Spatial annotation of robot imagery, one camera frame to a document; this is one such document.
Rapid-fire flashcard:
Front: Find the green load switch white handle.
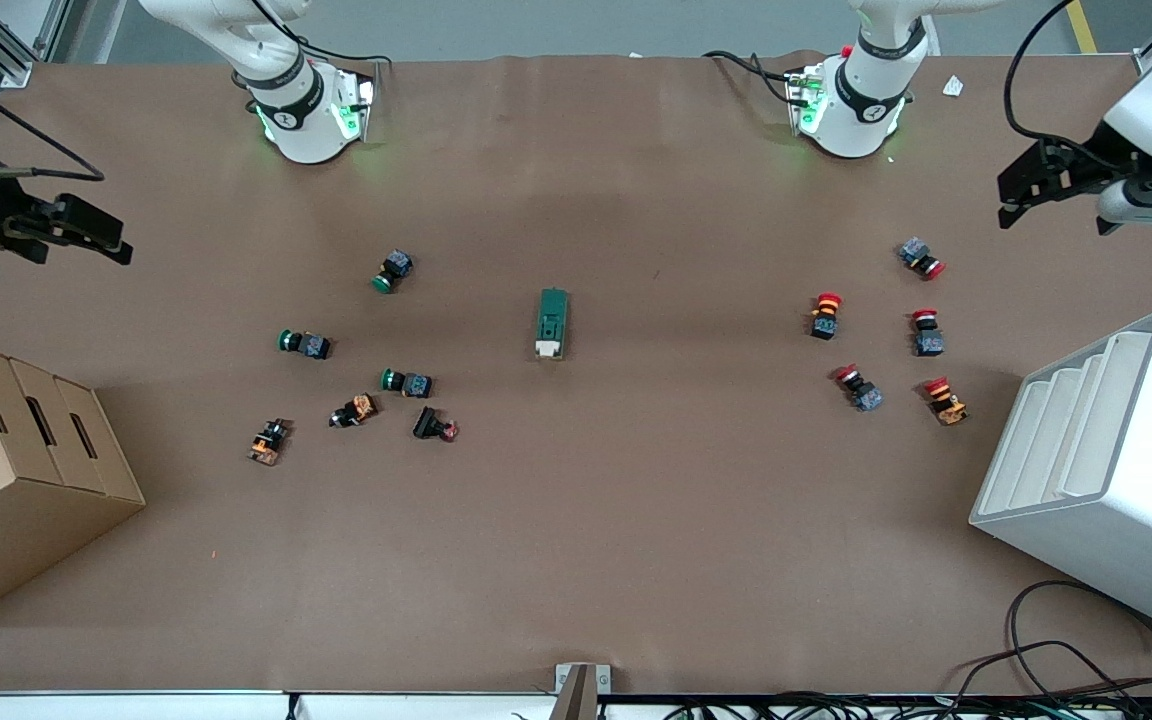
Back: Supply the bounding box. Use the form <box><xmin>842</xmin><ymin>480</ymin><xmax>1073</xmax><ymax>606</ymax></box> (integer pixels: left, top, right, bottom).
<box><xmin>534</xmin><ymin>288</ymin><xmax>572</xmax><ymax>362</ymax></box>

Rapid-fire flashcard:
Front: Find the silver arm base connector panel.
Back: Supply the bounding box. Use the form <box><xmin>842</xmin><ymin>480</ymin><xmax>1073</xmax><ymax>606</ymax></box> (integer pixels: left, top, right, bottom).
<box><xmin>334</xmin><ymin>68</ymin><xmax>379</xmax><ymax>143</ymax></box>
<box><xmin>784</xmin><ymin>64</ymin><xmax>829</xmax><ymax>138</ymax></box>

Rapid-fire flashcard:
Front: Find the red mushroom button grey body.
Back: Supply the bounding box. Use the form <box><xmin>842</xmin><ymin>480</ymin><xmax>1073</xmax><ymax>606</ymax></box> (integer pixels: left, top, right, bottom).
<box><xmin>833</xmin><ymin>365</ymin><xmax>886</xmax><ymax>414</ymax></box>
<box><xmin>898</xmin><ymin>237</ymin><xmax>948</xmax><ymax>282</ymax></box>
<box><xmin>911</xmin><ymin>309</ymin><xmax>946</xmax><ymax>358</ymax></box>

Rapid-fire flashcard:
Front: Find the red mushroom button orange body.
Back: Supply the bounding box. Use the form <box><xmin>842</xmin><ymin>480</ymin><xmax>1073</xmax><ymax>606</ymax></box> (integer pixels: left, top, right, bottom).
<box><xmin>808</xmin><ymin>292</ymin><xmax>845</xmax><ymax>342</ymax></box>
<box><xmin>924</xmin><ymin>376</ymin><xmax>971</xmax><ymax>427</ymax></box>

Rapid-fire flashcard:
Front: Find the black button orange body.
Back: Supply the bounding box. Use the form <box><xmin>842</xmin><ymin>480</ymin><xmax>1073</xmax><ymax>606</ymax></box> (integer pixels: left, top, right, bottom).
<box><xmin>329</xmin><ymin>394</ymin><xmax>379</xmax><ymax>430</ymax></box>
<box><xmin>247</xmin><ymin>418</ymin><xmax>293</xmax><ymax>467</ymax></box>

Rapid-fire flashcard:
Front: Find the brown cardboard box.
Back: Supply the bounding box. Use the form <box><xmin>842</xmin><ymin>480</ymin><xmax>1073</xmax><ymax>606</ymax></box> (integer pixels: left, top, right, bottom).
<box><xmin>0</xmin><ymin>334</ymin><xmax>148</xmax><ymax>630</ymax></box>

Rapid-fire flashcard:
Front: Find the white stepped storage bin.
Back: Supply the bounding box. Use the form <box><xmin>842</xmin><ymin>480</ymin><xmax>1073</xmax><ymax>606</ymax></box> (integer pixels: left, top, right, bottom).
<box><xmin>968</xmin><ymin>309</ymin><xmax>1152</xmax><ymax>644</ymax></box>

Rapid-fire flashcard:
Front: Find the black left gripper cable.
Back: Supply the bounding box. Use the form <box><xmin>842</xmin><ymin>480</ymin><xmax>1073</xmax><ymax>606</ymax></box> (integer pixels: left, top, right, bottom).
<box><xmin>1002</xmin><ymin>0</ymin><xmax>1152</xmax><ymax>151</ymax></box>

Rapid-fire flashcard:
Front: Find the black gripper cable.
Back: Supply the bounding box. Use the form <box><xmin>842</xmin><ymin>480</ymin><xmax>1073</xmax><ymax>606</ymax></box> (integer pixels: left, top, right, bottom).
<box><xmin>1002</xmin><ymin>0</ymin><xmax>1152</xmax><ymax>151</ymax></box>
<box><xmin>0</xmin><ymin>55</ymin><xmax>105</xmax><ymax>183</ymax></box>

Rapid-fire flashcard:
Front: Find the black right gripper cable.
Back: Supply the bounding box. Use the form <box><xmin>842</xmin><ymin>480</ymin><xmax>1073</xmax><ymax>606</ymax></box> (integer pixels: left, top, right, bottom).
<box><xmin>0</xmin><ymin>55</ymin><xmax>105</xmax><ymax>183</ymax></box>

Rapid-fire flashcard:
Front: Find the green push button switch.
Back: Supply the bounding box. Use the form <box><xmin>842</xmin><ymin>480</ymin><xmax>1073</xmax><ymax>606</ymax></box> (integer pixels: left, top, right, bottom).
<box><xmin>278</xmin><ymin>328</ymin><xmax>333</xmax><ymax>362</ymax></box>
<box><xmin>372</xmin><ymin>250</ymin><xmax>414</xmax><ymax>295</ymax></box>
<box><xmin>381</xmin><ymin>368</ymin><xmax>435</xmax><ymax>400</ymax></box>

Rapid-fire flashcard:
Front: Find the black left arm base cable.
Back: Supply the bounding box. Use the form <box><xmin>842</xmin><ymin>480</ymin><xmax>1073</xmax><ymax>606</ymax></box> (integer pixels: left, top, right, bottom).
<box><xmin>703</xmin><ymin>49</ymin><xmax>799</xmax><ymax>107</ymax></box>

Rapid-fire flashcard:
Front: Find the black arm base cable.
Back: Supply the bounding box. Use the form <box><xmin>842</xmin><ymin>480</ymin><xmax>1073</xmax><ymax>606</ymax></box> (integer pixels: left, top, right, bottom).
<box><xmin>248</xmin><ymin>0</ymin><xmax>392</xmax><ymax>73</ymax></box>
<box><xmin>703</xmin><ymin>49</ymin><xmax>799</xmax><ymax>107</ymax></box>

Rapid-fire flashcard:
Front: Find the black right arm base cable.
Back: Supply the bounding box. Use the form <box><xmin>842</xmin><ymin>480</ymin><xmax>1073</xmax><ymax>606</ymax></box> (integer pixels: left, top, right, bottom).
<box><xmin>248</xmin><ymin>0</ymin><xmax>392</xmax><ymax>73</ymax></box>

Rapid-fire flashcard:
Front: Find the black switch red knob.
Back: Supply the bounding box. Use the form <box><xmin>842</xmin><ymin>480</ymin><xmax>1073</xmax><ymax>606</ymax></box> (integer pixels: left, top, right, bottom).
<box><xmin>412</xmin><ymin>406</ymin><xmax>461</xmax><ymax>443</ymax></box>

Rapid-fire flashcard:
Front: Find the black looped cable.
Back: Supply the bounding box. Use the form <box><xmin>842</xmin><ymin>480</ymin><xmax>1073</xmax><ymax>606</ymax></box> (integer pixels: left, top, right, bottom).
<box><xmin>1006</xmin><ymin>580</ymin><xmax>1152</xmax><ymax>701</ymax></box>

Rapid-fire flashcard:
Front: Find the white table edge rail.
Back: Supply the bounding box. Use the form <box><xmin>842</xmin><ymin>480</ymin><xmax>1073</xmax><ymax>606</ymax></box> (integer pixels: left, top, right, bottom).
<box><xmin>0</xmin><ymin>688</ymin><xmax>1152</xmax><ymax>720</ymax></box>

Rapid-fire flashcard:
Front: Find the black cable bundle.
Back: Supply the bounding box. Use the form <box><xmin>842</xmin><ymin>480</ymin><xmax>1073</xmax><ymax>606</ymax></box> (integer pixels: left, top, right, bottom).
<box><xmin>666</xmin><ymin>640</ymin><xmax>1152</xmax><ymax>720</ymax></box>

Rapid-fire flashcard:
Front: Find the metal table edge bracket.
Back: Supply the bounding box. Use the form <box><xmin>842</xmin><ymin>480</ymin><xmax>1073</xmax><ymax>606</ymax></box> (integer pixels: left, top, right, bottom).
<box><xmin>553</xmin><ymin>663</ymin><xmax>613</xmax><ymax>720</ymax></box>

